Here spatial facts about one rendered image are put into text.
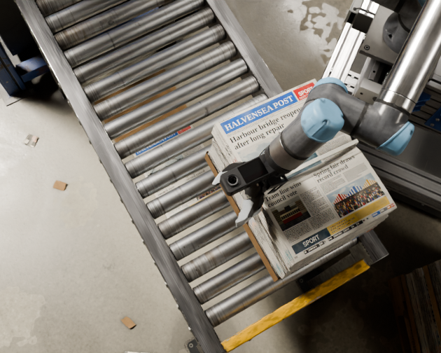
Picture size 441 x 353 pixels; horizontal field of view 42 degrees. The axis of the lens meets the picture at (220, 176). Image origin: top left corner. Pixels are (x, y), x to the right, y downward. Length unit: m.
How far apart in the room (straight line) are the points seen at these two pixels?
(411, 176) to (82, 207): 1.31
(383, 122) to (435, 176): 1.19
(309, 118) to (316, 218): 0.30
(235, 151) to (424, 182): 1.15
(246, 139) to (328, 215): 0.26
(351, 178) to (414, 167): 0.98
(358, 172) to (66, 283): 1.36
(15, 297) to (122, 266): 0.42
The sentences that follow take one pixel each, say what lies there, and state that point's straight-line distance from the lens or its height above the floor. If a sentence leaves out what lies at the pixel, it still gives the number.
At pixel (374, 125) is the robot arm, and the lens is 1.18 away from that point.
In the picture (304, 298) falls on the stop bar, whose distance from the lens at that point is 1.50.
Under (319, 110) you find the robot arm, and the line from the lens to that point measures 1.08.
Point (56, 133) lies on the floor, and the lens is 2.53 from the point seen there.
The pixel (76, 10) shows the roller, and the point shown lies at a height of 0.80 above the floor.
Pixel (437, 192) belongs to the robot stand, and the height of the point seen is 0.23.
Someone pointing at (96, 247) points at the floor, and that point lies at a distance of 2.36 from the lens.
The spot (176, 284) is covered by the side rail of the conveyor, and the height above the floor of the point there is 0.80.
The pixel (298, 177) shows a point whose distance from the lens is 1.33.
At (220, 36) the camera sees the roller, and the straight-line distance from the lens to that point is 1.75.
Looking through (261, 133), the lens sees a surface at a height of 1.05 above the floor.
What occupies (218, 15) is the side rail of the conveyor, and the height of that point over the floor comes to 0.80.
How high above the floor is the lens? 2.29
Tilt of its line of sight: 72 degrees down
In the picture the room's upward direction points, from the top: 8 degrees clockwise
